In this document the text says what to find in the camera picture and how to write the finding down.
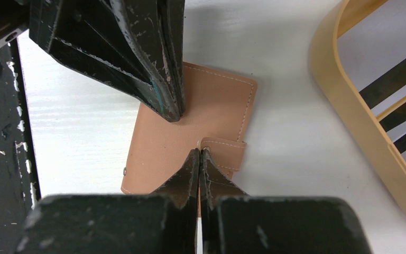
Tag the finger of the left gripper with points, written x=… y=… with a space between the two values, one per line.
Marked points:
x=84 y=36
x=153 y=31

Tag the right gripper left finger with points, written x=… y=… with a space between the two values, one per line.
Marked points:
x=164 y=221

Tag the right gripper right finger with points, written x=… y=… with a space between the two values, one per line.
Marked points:
x=235 y=222

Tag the yellow oval tray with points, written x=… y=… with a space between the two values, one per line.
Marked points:
x=331 y=77

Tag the white black-striped credit card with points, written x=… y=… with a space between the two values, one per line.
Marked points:
x=372 y=50

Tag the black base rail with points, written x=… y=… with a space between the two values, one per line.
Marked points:
x=19 y=185

